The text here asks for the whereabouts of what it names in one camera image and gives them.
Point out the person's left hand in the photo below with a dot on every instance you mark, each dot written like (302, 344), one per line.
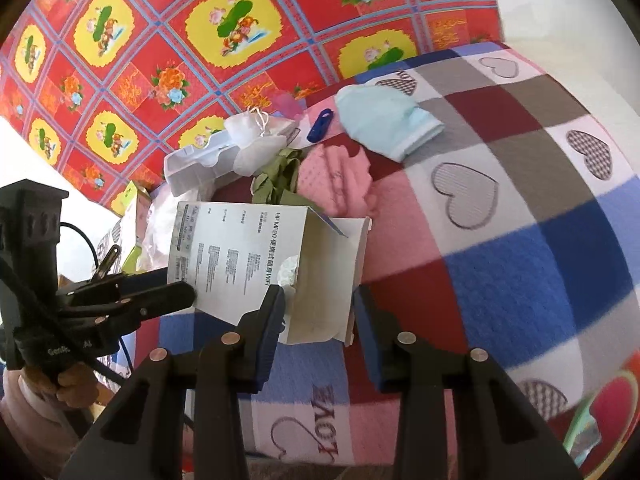
(75, 387)

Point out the white face mask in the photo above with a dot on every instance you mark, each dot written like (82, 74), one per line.
(255, 155)

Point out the red bin with green rim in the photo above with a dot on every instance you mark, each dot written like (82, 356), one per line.
(615, 410)

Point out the white plastic tray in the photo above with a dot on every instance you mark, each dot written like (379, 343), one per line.
(190, 170)

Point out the small blue plastic piece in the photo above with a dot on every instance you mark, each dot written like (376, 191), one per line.
(320, 125)

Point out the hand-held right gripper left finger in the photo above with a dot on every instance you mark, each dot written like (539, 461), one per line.
(272, 332)

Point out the olive green strips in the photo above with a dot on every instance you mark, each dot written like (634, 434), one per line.
(280, 180)

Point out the person's left forearm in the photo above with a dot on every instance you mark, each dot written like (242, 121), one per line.
(30, 425)

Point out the light blue fabric cover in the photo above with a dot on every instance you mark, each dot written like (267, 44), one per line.
(380, 120)

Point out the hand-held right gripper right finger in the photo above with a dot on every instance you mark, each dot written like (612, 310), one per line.
(367, 340)

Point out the checked heart blanket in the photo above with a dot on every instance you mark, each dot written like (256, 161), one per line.
(500, 260)

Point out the red floral printed cloth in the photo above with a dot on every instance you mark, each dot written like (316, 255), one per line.
(150, 10)

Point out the green selfie stick box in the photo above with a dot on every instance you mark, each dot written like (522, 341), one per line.
(131, 210)

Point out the white carton box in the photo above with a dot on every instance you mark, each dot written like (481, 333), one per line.
(240, 260)

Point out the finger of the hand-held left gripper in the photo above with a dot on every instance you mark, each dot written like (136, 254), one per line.
(160, 300)
(130, 282)

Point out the pink cloth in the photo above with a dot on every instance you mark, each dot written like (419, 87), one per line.
(335, 175)

